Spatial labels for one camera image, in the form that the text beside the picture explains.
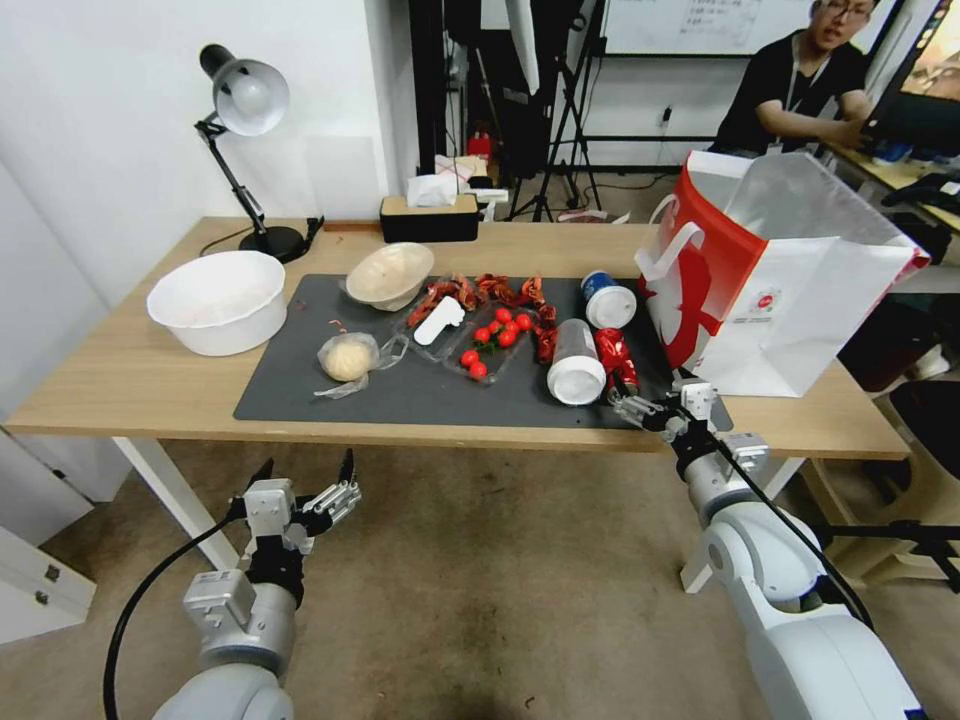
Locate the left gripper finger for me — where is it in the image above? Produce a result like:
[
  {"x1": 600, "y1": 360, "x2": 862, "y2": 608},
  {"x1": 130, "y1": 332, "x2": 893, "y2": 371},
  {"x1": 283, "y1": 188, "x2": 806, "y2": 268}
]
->
[
  {"x1": 295, "y1": 447, "x2": 364, "y2": 536},
  {"x1": 226, "y1": 458, "x2": 275, "y2": 522}
]

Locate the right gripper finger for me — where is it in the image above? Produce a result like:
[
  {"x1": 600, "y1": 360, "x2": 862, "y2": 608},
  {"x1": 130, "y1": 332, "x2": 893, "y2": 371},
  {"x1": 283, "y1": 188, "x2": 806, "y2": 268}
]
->
[
  {"x1": 613, "y1": 401, "x2": 672, "y2": 435},
  {"x1": 608, "y1": 376, "x2": 681, "y2": 415}
]

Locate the bun in clear plastic bag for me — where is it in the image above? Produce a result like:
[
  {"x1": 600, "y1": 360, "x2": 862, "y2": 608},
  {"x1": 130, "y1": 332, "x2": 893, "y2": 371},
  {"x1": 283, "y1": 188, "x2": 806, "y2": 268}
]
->
[{"x1": 313, "y1": 331, "x2": 411, "y2": 401}]

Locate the red and white delivery bag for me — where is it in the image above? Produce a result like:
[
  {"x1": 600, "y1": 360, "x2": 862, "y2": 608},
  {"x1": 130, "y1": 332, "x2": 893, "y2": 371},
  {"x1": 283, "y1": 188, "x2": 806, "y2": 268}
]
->
[{"x1": 634, "y1": 149, "x2": 932, "y2": 398}]

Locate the clear disposable takeout box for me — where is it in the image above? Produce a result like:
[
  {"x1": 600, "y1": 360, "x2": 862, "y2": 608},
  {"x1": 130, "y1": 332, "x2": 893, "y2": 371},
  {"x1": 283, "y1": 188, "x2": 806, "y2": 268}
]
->
[{"x1": 385, "y1": 284, "x2": 541, "y2": 388}]

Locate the black tissue box wooden lid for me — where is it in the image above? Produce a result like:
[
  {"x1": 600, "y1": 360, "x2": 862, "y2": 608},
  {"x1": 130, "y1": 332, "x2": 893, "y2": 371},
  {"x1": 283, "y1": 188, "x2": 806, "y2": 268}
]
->
[{"x1": 378, "y1": 175, "x2": 482, "y2": 244}]

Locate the red drink can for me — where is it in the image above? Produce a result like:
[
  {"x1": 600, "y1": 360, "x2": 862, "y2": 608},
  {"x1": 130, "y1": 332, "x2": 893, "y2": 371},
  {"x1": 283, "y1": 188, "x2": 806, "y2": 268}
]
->
[{"x1": 595, "y1": 327, "x2": 642, "y2": 396}]

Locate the clear cup with white lid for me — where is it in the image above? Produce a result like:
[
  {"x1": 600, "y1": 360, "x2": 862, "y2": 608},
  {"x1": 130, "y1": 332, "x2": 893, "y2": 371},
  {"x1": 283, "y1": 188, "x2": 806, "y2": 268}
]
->
[{"x1": 545, "y1": 317, "x2": 608, "y2": 407}]

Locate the blue and white paper cup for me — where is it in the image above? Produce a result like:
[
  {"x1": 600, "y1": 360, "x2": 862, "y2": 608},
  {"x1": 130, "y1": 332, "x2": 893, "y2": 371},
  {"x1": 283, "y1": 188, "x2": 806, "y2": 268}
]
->
[{"x1": 580, "y1": 269, "x2": 640, "y2": 330}]

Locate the dark grey table mat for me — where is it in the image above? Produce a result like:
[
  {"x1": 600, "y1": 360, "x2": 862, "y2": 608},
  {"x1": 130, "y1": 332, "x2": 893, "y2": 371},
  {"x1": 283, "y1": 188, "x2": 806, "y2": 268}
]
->
[{"x1": 233, "y1": 274, "x2": 735, "y2": 433}]

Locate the light wooden table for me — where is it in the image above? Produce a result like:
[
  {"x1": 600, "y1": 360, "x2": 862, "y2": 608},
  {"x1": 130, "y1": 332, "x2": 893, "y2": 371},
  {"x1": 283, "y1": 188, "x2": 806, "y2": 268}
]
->
[{"x1": 3, "y1": 215, "x2": 912, "y2": 594}]

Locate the large white plastic bowl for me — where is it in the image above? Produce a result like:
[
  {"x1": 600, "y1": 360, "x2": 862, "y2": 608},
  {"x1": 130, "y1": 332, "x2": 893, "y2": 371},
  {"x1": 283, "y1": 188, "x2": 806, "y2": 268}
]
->
[{"x1": 146, "y1": 251, "x2": 289, "y2": 358}]

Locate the white flat plastic piece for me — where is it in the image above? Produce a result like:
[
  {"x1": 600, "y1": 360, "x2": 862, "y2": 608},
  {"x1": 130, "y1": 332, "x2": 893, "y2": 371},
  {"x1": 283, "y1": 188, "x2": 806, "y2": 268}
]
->
[{"x1": 413, "y1": 295, "x2": 469, "y2": 347}]

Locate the white cabinet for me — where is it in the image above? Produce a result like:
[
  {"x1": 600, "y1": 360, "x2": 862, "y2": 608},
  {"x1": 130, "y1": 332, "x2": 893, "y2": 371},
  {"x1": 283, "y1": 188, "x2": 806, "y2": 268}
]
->
[{"x1": 0, "y1": 424, "x2": 135, "y2": 646}]

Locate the beige paper bowl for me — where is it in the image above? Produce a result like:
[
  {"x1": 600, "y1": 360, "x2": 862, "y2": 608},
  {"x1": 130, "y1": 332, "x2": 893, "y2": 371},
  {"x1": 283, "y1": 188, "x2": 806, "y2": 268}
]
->
[{"x1": 345, "y1": 241, "x2": 436, "y2": 313}]

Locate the black stand with crossbar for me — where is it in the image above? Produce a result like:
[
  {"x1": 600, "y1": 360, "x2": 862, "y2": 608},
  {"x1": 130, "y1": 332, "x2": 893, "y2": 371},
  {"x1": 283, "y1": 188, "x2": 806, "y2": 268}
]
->
[{"x1": 815, "y1": 518, "x2": 960, "y2": 595}]

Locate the black tripod stand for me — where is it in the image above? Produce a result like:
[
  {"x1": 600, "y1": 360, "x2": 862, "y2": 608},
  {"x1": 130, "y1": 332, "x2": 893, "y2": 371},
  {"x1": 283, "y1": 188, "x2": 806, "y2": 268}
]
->
[{"x1": 506, "y1": 0, "x2": 606, "y2": 223}]

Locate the black glove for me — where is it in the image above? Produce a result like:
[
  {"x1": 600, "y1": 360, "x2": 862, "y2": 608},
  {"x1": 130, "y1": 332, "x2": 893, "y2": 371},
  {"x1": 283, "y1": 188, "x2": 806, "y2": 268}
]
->
[{"x1": 880, "y1": 173, "x2": 960, "y2": 265}]

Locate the person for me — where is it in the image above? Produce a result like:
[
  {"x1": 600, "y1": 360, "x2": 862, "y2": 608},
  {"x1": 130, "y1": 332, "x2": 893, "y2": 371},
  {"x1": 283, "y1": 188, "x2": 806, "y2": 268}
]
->
[{"x1": 707, "y1": 0, "x2": 895, "y2": 160}]

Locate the black desk lamp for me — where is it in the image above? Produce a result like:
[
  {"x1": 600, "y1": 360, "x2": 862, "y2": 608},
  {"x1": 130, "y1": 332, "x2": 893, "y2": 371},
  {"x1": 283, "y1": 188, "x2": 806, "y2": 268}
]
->
[{"x1": 194, "y1": 43, "x2": 326, "y2": 265}]

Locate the black computer monitor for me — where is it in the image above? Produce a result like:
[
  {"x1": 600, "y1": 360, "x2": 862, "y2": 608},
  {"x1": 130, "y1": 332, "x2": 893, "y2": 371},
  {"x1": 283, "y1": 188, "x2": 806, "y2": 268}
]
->
[{"x1": 860, "y1": 0, "x2": 960, "y2": 160}]

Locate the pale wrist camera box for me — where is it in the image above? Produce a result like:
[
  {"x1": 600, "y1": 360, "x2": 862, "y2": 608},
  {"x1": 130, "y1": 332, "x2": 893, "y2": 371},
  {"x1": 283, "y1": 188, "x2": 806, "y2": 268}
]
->
[
  {"x1": 245, "y1": 479, "x2": 296, "y2": 538},
  {"x1": 671, "y1": 380, "x2": 717, "y2": 419}
]

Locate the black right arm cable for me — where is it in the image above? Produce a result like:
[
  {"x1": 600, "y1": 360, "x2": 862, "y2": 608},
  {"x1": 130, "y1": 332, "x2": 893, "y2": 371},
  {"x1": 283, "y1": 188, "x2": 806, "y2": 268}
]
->
[{"x1": 677, "y1": 406, "x2": 876, "y2": 633}]

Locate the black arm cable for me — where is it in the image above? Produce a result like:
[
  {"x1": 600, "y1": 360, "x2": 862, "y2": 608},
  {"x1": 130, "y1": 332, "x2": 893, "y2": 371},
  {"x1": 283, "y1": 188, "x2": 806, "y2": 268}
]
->
[
  {"x1": 103, "y1": 515, "x2": 250, "y2": 720},
  {"x1": 677, "y1": 406, "x2": 876, "y2": 633}
]

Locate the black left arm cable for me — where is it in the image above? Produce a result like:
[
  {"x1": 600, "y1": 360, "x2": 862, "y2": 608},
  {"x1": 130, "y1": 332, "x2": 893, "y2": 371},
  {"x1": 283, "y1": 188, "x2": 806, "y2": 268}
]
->
[{"x1": 103, "y1": 515, "x2": 250, "y2": 720}]

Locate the white wall board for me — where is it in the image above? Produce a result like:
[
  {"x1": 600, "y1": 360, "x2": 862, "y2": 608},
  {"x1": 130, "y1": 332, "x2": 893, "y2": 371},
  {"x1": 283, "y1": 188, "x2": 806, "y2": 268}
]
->
[{"x1": 599, "y1": 0, "x2": 783, "y2": 59}]

